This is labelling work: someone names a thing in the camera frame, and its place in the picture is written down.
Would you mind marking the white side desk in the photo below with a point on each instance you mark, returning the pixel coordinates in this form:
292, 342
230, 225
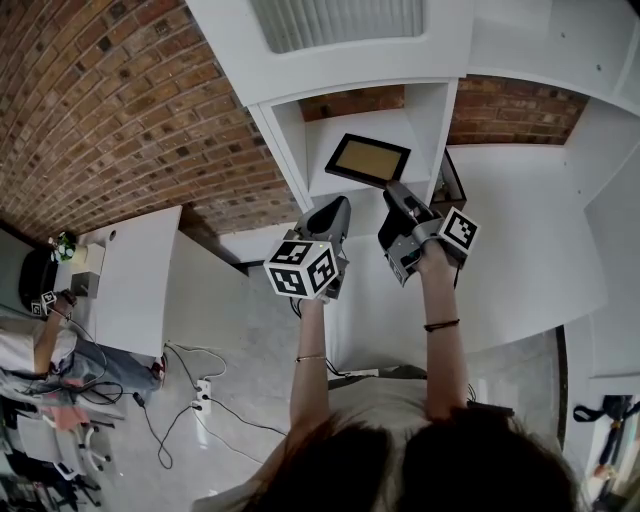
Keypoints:
135, 270

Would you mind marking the pink cloth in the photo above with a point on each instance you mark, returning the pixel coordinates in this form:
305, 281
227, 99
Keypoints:
62, 419

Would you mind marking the person's right hand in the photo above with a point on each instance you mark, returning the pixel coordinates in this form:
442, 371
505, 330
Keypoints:
437, 262

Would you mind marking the white ribbed panel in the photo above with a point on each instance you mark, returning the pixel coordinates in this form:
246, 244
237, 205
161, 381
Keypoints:
340, 22

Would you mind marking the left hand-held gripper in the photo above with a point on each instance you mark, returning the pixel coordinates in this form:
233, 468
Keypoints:
300, 272

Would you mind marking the grey metal box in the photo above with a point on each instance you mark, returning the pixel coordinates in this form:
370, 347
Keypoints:
85, 285

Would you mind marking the small white box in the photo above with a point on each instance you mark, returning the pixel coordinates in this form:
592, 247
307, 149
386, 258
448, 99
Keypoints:
92, 257

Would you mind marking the person's left forearm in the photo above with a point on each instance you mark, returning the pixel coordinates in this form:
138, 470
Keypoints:
310, 390

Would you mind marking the white power strip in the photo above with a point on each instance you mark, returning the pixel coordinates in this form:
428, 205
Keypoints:
202, 396

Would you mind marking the person's right forearm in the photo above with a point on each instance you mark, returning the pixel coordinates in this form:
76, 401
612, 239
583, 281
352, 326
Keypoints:
445, 370

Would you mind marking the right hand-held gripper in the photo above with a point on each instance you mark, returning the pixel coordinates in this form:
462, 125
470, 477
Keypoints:
459, 232

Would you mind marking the black wrist band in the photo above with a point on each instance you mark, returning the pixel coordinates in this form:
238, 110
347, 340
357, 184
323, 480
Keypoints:
442, 325

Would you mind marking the black framed picture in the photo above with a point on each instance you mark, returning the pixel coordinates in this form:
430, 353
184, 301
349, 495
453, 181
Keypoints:
370, 160

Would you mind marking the white office chair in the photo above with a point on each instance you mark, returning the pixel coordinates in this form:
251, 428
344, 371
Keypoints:
45, 442

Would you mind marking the dark brown open box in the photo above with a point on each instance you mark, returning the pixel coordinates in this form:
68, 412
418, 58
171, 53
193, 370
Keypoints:
452, 192

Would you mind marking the dark hanging tool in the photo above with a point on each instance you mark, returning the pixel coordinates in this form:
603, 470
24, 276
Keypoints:
611, 442

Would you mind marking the small potted flower plant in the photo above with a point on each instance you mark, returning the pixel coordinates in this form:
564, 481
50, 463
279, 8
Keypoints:
64, 248

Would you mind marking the person's beige shirt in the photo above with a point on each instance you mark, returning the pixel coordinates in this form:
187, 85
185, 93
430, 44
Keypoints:
380, 400

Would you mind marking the white shelf desk unit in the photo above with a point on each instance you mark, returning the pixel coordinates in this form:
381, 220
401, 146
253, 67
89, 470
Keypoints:
520, 225

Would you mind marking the person's olive trousers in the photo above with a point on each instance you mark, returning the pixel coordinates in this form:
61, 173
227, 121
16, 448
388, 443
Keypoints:
405, 372

